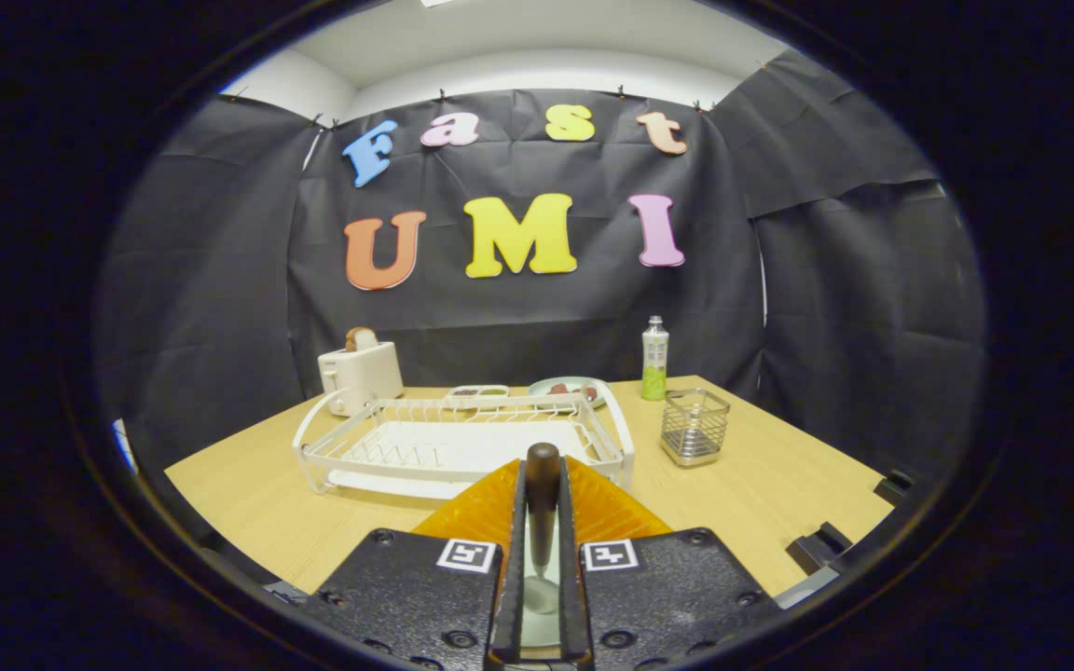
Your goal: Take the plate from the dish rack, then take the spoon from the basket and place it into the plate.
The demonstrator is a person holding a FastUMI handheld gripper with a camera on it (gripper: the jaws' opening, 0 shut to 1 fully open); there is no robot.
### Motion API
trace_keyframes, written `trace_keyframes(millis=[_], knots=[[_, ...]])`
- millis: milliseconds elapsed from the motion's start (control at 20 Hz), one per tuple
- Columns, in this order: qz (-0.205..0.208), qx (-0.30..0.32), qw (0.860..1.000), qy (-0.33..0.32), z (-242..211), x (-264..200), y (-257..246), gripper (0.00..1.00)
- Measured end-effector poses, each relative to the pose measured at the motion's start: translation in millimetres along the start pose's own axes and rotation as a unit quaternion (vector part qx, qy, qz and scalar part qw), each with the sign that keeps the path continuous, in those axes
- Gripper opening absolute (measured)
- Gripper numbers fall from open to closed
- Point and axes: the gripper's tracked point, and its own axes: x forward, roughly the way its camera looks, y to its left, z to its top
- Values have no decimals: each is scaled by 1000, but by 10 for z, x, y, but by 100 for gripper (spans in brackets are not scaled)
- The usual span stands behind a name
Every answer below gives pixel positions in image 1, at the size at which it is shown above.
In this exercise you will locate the small white dish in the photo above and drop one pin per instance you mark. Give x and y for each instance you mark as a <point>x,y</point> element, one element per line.
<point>476,393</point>

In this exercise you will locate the reddish food pieces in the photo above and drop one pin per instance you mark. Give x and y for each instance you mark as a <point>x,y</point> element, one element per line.
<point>560,389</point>

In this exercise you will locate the white toaster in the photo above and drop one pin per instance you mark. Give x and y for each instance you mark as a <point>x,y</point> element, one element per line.
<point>364,377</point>

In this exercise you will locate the bread slice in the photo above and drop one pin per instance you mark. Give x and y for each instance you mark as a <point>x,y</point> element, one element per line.
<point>362,339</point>

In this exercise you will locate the green label drink bottle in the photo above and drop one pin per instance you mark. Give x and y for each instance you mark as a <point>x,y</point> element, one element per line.
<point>654,363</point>

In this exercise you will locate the black table clamp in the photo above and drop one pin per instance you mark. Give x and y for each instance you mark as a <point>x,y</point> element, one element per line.
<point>896,486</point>
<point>821,548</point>

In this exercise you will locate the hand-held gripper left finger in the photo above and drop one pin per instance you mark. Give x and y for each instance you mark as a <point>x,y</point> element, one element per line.
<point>511,559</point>

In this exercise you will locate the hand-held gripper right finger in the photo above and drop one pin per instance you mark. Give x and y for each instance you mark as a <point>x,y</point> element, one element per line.
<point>572,559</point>

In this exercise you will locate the small green plate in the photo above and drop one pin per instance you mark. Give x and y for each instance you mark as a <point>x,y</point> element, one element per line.
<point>574,382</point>

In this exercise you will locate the white dish rack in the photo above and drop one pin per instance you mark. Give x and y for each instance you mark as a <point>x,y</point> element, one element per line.
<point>444,445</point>

